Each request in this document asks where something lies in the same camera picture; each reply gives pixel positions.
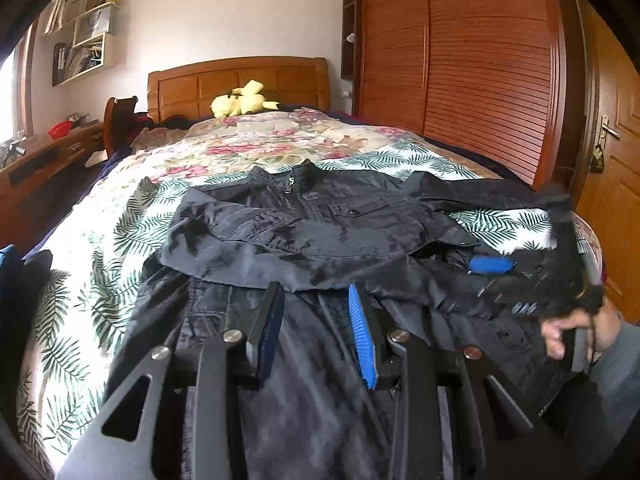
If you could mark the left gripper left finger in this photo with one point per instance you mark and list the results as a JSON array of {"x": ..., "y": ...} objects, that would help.
[{"x": 263, "y": 335}]

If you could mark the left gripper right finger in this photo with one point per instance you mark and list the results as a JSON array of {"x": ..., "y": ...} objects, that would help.
[{"x": 369, "y": 337}]

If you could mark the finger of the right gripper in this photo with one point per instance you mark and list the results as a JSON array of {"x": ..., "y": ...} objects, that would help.
[{"x": 481, "y": 264}]

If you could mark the black jacket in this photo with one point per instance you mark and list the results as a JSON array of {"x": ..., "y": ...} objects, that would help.
[{"x": 316, "y": 232}]

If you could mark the grey sleeve forearm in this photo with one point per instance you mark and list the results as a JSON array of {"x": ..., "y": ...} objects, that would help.
[{"x": 596, "y": 416}]

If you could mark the blue folded clothes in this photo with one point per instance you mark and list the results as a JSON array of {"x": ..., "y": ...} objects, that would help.
[{"x": 22, "y": 282}]

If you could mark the palm leaf bedspread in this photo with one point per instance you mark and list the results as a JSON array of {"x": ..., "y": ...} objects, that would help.
[{"x": 98, "y": 252}]

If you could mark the floral quilt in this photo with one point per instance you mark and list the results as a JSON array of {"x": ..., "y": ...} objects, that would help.
[{"x": 276, "y": 141}]

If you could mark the wooden louvered wardrobe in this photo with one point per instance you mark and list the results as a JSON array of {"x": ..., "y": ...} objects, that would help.
[{"x": 501, "y": 78}]

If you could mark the yellow plush toy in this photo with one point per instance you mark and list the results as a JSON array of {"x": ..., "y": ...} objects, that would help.
[{"x": 242, "y": 101}]

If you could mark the wooden headboard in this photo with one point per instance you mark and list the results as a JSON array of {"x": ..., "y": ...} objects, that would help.
[{"x": 189, "y": 90}]

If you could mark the wooden chair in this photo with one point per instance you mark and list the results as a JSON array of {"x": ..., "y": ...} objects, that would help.
[{"x": 118, "y": 122}]

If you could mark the long wooden desk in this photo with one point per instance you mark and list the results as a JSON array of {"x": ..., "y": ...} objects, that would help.
[{"x": 39, "y": 189}]

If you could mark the red bowl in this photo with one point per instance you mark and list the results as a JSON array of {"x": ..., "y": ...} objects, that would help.
[{"x": 60, "y": 130}]

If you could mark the metal door handle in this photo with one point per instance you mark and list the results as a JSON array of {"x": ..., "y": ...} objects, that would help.
[{"x": 606, "y": 131}]

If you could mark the white wall shelf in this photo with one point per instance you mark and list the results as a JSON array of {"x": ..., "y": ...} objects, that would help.
[{"x": 84, "y": 32}]

